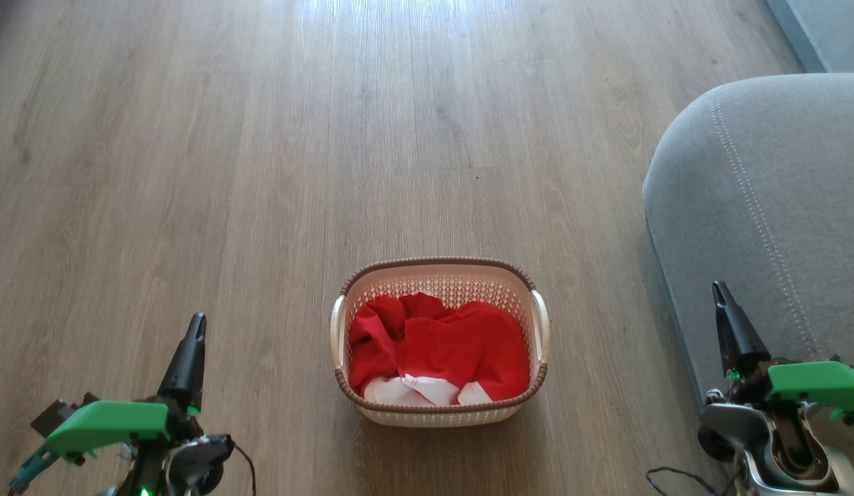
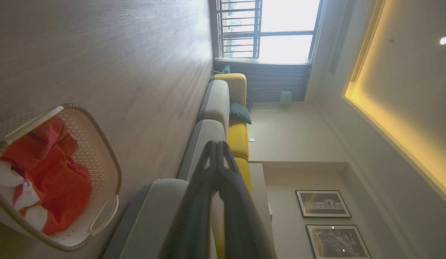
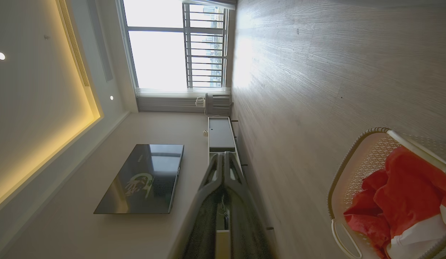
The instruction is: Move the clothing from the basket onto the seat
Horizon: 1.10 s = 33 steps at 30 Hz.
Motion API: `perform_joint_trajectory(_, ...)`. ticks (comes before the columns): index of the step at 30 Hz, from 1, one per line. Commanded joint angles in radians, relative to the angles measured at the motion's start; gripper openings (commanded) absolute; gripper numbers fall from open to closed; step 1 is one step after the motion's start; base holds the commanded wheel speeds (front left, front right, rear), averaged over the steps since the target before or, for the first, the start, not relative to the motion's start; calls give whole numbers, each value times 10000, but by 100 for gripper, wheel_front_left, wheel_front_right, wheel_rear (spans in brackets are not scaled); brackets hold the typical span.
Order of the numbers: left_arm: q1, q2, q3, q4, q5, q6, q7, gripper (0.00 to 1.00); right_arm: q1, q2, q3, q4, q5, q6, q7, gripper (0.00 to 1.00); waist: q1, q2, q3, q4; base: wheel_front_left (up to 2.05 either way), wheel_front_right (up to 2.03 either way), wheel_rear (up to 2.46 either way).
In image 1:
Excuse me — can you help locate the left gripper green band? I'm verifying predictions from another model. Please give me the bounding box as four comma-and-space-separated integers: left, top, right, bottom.
46, 313, 207, 457

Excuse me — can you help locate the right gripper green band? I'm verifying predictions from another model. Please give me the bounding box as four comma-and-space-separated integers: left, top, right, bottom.
712, 280, 854, 422

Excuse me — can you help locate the red garment with white trim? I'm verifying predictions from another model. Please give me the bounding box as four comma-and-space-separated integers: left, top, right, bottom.
347, 293, 531, 407

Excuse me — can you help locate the grey fabric sofa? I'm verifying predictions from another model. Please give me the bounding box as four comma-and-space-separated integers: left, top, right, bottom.
642, 0, 854, 496

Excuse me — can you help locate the white perforated laundry basket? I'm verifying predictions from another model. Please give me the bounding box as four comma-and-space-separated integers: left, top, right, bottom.
330, 258, 551, 429

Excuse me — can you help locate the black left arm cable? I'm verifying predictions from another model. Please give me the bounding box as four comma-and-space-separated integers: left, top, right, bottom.
231, 443, 257, 496

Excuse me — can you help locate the teal left camera connector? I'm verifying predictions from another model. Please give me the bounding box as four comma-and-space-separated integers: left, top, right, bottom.
8, 444, 59, 495

